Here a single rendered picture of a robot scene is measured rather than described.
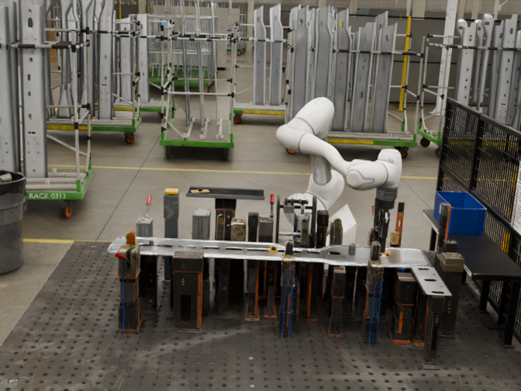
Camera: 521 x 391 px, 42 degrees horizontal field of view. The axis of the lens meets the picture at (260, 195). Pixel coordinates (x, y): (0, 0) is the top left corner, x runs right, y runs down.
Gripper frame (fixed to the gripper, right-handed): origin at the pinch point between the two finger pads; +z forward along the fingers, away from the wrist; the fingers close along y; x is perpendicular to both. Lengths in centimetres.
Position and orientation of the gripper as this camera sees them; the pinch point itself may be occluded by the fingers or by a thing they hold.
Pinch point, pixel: (381, 243)
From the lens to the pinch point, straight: 295.5
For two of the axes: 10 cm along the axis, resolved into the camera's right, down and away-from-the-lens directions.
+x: 10.0, 0.5, 0.0
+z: -0.4, 9.6, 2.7
